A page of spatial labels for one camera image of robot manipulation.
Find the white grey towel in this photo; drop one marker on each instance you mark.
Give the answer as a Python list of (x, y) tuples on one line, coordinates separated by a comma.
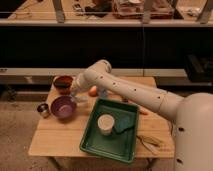
[(81, 99)]

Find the dark red bowl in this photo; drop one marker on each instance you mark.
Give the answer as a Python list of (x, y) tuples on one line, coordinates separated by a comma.
[(63, 84)]

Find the white paper cup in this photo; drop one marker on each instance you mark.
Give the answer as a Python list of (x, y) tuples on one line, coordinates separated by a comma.
[(105, 124)]

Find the orange carrot piece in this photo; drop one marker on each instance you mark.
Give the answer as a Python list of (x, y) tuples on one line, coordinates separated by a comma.
[(143, 111)]

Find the yellowish white gripper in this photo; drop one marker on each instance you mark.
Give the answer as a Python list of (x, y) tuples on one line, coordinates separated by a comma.
[(79, 85)]

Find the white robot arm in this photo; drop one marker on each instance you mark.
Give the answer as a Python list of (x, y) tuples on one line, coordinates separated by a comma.
[(192, 115)]

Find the dark green sponge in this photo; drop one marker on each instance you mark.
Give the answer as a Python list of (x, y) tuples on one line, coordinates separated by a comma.
[(123, 123)]

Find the purple bowl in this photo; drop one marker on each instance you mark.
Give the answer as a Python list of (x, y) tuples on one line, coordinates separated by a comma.
[(63, 107)]

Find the wooden table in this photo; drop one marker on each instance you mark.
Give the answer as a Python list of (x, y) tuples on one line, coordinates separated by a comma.
[(55, 138)]

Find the small metal cup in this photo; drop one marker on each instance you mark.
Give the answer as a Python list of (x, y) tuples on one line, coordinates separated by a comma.
[(43, 110)]

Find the orange fruit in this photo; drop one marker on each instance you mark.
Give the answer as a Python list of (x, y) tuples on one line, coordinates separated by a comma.
[(93, 91)]

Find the tan tongs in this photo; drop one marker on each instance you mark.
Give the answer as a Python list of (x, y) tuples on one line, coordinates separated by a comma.
[(151, 143)]

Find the pale blue small object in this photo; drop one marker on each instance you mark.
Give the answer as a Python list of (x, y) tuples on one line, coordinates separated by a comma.
[(102, 93)]

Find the green plastic tray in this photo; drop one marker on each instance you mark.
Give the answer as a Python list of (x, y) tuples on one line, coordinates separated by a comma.
[(120, 147)]

